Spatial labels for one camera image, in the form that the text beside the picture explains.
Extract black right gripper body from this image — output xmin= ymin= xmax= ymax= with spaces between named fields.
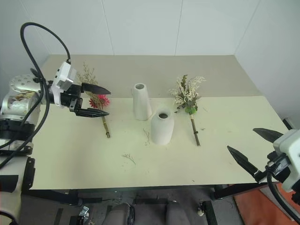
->
xmin=255 ymin=151 xmax=293 ymax=183

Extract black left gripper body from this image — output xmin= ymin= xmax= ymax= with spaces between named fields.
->
xmin=60 ymin=83 xmax=83 ymax=116

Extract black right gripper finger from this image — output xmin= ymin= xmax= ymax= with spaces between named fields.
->
xmin=226 ymin=145 xmax=260 ymax=181
xmin=252 ymin=127 xmax=285 ymax=143

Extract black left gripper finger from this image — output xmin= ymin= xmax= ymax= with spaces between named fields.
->
xmin=78 ymin=108 xmax=110 ymax=118
xmin=82 ymin=82 xmax=112 ymax=95

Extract tall narrow white vase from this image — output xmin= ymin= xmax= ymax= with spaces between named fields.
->
xmin=132 ymin=82 xmax=153 ymax=121

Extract wide white vase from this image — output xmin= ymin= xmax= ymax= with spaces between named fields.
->
xmin=150 ymin=105 xmax=175 ymax=146

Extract red dried flower bouquet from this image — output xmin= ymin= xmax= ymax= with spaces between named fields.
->
xmin=76 ymin=62 xmax=112 ymax=139

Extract orange floor mat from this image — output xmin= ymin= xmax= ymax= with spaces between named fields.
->
xmin=233 ymin=184 xmax=300 ymax=225

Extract small dried twig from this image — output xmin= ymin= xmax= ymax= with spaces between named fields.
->
xmin=142 ymin=127 xmax=151 ymax=147
xmin=121 ymin=153 xmax=137 ymax=165

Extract white dried flower bouquet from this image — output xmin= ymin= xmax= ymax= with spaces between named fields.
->
xmin=168 ymin=74 xmax=207 ymax=147

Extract crumpled silver foil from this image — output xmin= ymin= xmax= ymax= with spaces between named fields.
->
xmin=78 ymin=206 xmax=91 ymax=221

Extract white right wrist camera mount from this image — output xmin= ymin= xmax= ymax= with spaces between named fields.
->
xmin=272 ymin=128 xmax=300 ymax=193

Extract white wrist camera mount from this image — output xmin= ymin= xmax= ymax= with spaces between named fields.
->
xmin=272 ymin=128 xmax=300 ymax=193
xmin=50 ymin=61 xmax=78 ymax=109

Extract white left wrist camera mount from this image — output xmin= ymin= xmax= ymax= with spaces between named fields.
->
xmin=50 ymin=61 xmax=78 ymax=109

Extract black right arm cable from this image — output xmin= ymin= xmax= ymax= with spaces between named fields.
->
xmin=266 ymin=172 xmax=300 ymax=223

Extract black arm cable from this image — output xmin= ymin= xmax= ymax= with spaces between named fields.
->
xmin=266 ymin=172 xmax=300 ymax=223
xmin=0 ymin=22 xmax=72 ymax=170

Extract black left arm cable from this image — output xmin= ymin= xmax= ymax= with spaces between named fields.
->
xmin=0 ymin=22 xmax=72 ymax=170

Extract black table frame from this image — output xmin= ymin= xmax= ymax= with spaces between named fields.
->
xmin=20 ymin=117 xmax=294 ymax=225

